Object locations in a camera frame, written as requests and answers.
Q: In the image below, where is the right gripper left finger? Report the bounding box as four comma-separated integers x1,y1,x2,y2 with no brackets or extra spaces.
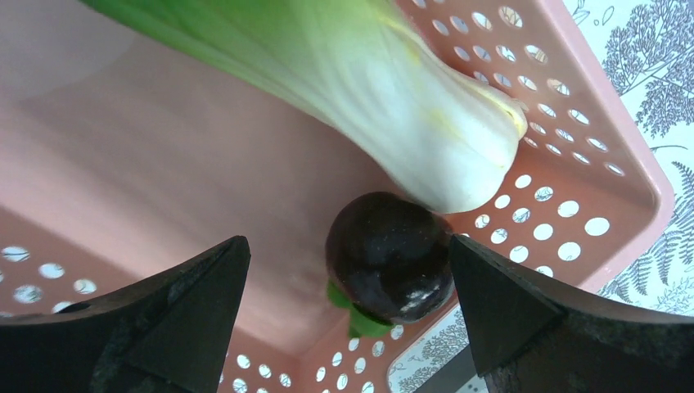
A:
1,236,250,392

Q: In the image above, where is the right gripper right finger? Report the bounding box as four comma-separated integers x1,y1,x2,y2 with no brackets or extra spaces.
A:
449,235,693,392

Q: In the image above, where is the dark toy eggplant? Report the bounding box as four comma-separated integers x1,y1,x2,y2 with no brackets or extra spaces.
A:
325,192,455,338

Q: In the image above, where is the green white bok choy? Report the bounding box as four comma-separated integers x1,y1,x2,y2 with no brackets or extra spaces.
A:
88,1,528,214

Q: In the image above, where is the pink plastic basket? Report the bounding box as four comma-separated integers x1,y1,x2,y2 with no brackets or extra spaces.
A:
1,1,674,392

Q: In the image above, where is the floral table mat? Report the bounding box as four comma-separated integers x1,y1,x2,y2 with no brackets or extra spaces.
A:
388,0,694,393

